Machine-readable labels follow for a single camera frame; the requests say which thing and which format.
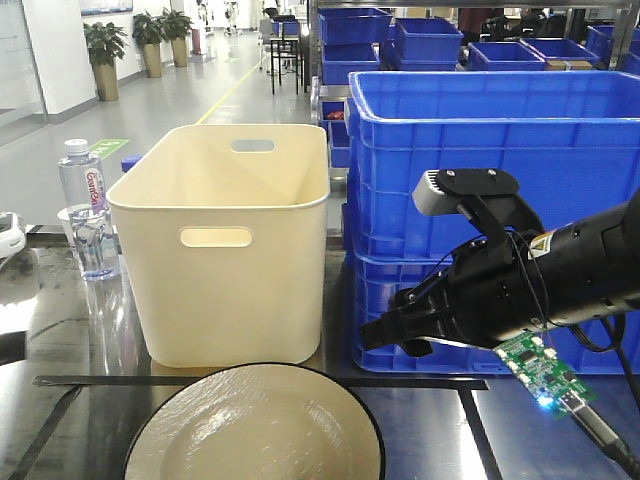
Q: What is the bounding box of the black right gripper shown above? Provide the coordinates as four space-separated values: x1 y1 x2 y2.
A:
359 234 551 356

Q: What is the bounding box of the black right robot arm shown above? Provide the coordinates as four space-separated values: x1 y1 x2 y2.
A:
360 194 639 350

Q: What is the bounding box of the green circuit board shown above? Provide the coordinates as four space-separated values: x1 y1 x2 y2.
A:
493 332 595 417

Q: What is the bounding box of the blue crate back right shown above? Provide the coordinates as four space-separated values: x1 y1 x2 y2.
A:
467 42 546 71

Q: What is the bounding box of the large blue plastic crate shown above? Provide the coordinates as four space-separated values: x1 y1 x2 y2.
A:
345 70 639 259

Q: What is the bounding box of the cream plastic bin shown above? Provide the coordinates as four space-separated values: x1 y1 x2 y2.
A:
107 124 330 368

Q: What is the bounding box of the blue crate on shelf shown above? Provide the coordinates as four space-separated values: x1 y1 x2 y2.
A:
318 8 392 45

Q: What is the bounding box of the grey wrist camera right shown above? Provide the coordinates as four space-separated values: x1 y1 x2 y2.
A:
412 168 543 248

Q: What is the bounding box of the lower blue plastic crate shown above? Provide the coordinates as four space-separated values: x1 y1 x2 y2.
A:
349 252 640 376

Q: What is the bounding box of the blue crate back middle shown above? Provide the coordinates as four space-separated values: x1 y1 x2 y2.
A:
395 18 463 62

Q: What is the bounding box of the white device at left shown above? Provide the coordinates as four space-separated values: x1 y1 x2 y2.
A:
0 212 26 259

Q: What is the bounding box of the potted plant gold pot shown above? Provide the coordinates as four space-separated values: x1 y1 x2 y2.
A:
83 22 127 102

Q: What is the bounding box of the black desk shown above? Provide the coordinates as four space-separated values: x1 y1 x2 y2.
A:
269 18 307 93

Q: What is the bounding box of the clear water bottle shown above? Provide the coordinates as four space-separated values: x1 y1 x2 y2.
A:
58 139 120 281

